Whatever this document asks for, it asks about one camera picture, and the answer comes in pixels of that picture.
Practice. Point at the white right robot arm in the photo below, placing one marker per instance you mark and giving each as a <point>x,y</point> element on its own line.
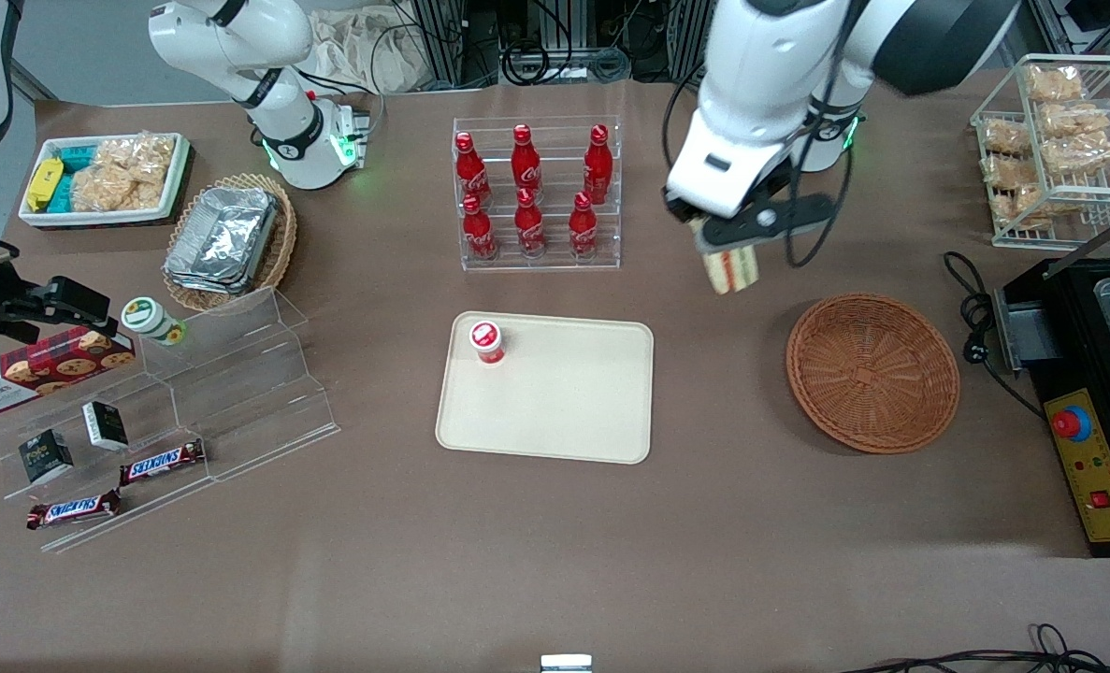
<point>283,131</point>

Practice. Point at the oval light wicker basket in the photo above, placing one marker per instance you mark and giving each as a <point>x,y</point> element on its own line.
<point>285,234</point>

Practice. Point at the small black carton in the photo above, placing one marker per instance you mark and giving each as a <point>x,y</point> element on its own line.
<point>46,456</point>
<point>106,425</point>

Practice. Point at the beige plastic tray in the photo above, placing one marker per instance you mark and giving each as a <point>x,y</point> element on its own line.
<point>564,402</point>

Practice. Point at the red cola bottle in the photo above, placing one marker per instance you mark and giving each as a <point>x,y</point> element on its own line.
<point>598,168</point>
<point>526,164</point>
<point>583,229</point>
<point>479,234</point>
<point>470,173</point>
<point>529,229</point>

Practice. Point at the red lidded cup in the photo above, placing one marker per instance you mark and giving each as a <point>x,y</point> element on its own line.
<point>486,341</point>

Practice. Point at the triangular sandwich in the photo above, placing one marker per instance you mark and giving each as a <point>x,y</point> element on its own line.
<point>730,271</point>

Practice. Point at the green lidded cup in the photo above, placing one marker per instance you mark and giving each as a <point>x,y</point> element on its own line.
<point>148,318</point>

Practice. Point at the yellow control panel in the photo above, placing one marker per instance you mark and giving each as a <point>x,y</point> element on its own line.
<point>1102,467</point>

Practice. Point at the teal snack pack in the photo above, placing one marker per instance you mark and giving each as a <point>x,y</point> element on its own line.
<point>63,194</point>
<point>76,157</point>

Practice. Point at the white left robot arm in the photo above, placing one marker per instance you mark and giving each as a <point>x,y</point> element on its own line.
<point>760,93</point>

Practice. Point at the red tartan cookie box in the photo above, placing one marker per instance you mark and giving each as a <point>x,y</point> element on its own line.
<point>40,369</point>

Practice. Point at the yellow snack pack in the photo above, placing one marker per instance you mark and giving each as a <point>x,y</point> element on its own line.
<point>45,182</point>

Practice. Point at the clear acrylic bottle rack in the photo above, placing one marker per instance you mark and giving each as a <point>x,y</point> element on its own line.
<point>554,266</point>

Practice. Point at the small white box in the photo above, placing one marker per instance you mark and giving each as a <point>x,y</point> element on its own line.
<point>566,664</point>

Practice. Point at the red emergency stop button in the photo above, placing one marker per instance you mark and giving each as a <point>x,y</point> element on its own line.
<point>1071,424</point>

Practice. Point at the black machine housing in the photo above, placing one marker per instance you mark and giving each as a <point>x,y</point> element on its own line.
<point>1069,308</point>

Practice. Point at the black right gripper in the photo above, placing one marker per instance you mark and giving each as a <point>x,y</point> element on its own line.
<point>5,297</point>

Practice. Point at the white rectangular snack tray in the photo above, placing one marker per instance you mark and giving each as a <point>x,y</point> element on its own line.
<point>106,218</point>

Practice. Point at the bagged fried snack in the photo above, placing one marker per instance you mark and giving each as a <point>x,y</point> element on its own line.
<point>1006,137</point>
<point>1083,154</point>
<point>1008,173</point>
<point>1022,207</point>
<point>1055,84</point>
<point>1073,120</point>

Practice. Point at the red rocker switch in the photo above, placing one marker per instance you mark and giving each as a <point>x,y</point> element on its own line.
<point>1102,499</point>

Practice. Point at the beige cloth bag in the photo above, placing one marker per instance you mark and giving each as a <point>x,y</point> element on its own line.
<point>358,51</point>

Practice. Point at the clear rice cracker bag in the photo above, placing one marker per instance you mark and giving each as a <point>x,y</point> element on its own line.
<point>138,151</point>
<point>110,190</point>

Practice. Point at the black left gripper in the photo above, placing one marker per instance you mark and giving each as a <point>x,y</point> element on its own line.
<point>677,209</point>

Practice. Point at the round brown wicker basket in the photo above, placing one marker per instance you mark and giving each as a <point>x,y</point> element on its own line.
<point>872,374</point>

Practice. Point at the black power plug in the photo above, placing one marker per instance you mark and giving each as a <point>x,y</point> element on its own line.
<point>976,351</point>

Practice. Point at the snickers chocolate bar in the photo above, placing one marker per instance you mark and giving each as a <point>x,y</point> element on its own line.
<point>162,462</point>
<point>73,509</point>

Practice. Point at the clear acrylic step shelf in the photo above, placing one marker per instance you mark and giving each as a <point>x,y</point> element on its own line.
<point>237,393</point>

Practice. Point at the grey metal bar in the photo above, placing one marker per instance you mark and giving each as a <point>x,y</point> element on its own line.
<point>1097,245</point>

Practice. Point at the aluminium foil container stack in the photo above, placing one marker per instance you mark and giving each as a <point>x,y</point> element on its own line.
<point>223,238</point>

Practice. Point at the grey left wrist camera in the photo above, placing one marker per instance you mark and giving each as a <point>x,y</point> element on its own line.
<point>798,215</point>

